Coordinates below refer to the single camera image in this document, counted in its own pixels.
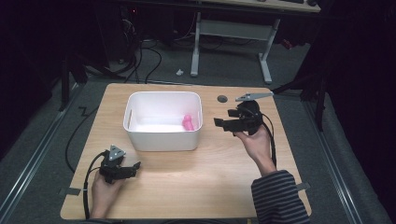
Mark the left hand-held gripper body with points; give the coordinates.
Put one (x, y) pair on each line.
(112, 166)

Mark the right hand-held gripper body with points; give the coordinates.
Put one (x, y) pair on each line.
(250, 119)

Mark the white plastic bin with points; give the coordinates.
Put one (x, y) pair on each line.
(162, 141)

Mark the pink plastic toy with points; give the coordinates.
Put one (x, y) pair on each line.
(188, 123)

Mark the person's left hand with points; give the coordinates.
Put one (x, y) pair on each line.
(102, 194)

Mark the person's right hand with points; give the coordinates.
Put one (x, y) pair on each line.
(260, 149)

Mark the grey round table grommet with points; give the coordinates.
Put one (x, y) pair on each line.
(222, 99)

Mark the grey tape strip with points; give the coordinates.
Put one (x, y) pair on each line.
(74, 192)
(303, 186)

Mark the white crumpled paper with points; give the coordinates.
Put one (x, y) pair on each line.
(179, 72)

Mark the black metal stand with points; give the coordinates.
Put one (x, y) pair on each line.
(319, 96)
(64, 84)

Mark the white-framed wooden desk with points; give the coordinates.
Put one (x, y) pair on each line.
(233, 29)

